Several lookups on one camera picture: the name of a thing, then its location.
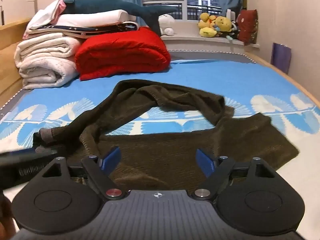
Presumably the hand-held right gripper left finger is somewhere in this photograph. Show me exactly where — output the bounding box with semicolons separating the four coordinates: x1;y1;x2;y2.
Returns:
42;146;123;201

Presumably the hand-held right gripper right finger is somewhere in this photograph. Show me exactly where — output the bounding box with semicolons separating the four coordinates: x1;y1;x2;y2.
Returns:
193;148;277;201

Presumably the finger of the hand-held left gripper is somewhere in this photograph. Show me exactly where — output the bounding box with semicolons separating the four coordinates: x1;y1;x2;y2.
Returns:
0;148;60;169

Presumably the blue white patterned bed sheet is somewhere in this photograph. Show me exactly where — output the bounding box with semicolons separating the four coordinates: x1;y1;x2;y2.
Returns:
0;59;320;233

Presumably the white folded quilt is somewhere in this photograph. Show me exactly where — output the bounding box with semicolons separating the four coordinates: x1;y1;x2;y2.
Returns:
14;32;83;91

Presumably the red folded blanket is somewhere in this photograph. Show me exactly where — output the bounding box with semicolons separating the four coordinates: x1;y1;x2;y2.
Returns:
74;26;172;81

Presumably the white window sill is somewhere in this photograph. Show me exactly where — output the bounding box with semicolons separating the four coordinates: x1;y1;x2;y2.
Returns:
160;33;261;53

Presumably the navy patterned folded blanket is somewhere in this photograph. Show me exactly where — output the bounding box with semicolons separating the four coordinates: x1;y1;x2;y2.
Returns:
24;21;141;40

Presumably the purple bag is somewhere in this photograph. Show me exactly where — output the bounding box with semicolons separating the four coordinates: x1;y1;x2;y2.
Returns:
271;42;292;74

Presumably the black white plush toy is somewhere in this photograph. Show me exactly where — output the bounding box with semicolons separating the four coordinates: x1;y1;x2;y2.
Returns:
226;20;241;40

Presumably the yellow duck plush toy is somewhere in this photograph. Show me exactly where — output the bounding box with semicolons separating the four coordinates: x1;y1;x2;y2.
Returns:
198;12;217;38

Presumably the yellow round plush toy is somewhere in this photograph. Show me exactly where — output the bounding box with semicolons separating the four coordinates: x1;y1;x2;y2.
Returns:
214;16;233;33

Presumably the red cushion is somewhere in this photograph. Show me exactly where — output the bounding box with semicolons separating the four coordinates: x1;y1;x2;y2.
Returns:
236;9;258;46

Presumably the white folded pillow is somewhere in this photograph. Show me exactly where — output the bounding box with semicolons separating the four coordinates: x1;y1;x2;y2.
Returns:
57;9;137;28

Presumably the white folded sheet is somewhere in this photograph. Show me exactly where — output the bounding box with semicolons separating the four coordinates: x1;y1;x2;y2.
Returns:
26;0;63;31

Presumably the blue shark plush toy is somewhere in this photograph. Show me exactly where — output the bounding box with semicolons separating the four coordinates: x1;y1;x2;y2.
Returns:
61;0;179;37

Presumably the pink cloth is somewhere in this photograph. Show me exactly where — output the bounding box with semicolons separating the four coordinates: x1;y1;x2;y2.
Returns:
51;0;66;18

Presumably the white wardrobe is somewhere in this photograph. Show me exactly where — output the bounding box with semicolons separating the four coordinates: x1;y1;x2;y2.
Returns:
0;0;38;26

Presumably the window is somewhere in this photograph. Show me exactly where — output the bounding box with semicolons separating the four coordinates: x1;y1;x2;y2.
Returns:
141;0;223;21

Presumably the wooden bed frame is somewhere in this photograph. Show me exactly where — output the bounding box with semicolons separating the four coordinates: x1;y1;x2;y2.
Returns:
0;17;320;107

